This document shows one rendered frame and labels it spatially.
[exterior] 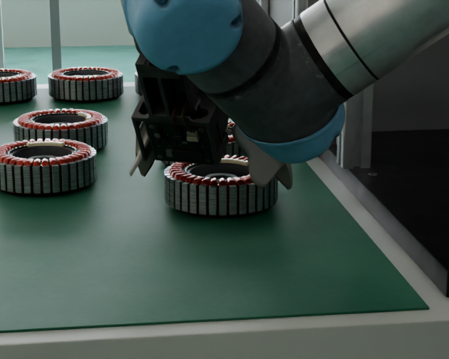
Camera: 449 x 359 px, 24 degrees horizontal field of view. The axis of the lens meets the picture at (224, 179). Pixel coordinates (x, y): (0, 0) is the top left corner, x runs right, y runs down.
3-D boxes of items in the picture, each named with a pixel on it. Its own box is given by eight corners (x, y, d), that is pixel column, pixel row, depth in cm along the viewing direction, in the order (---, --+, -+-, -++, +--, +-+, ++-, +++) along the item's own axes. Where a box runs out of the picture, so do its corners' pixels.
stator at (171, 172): (259, 224, 96) (259, 186, 95) (147, 214, 99) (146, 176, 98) (289, 192, 106) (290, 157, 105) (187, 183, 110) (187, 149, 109)
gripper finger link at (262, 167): (276, 223, 96) (208, 160, 92) (291, 178, 100) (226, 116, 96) (301, 212, 94) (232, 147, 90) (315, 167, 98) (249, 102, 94)
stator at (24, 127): (26, 162, 118) (24, 129, 117) (6, 140, 128) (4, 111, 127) (120, 152, 123) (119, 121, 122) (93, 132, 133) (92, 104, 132)
